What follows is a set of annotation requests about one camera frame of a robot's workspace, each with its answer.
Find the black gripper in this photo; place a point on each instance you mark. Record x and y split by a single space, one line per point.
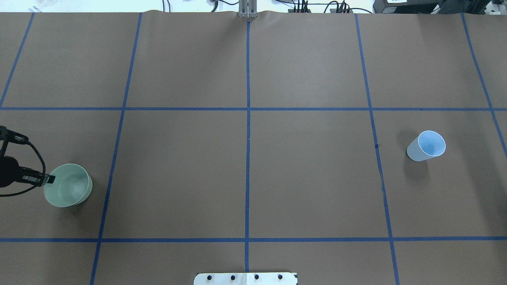
8 171

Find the pale green bowl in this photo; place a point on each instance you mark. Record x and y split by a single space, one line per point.
71 186

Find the light blue plastic cup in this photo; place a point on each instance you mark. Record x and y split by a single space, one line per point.
427 145

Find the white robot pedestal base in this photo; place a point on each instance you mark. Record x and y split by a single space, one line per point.
245 278

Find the aluminium frame post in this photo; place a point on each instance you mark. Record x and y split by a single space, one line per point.
247 9

